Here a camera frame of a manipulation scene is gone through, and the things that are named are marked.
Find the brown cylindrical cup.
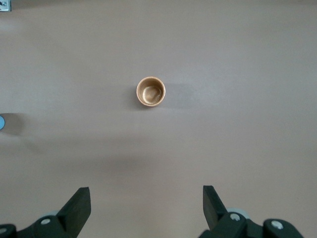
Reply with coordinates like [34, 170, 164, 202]
[136, 76, 166, 108]

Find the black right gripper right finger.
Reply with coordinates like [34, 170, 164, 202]
[199, 185, 305, 238]

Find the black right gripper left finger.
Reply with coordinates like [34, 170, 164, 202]
[0, 187, 92, 238]

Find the brown table cover sheet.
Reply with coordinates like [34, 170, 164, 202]
[0, 2, 317, 238]

